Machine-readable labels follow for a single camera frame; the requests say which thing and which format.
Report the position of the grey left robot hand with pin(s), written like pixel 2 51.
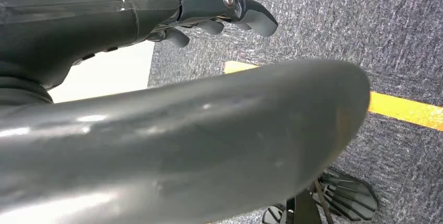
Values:
pixel 86 15

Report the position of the black robot leg strut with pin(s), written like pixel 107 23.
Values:
pixel 306 212

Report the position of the yellow floor tape line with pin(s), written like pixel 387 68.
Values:
pixel 405 110

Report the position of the pale wooden desk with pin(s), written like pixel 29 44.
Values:
pixel 104 77

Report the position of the smooth grey robot body shell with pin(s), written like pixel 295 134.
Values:
pixel 180 139

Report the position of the ribbed grey left arm sleeve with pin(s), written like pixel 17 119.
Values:
pixel 20 91

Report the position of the black ribbed robot foot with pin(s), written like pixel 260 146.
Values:
pixel 349 198

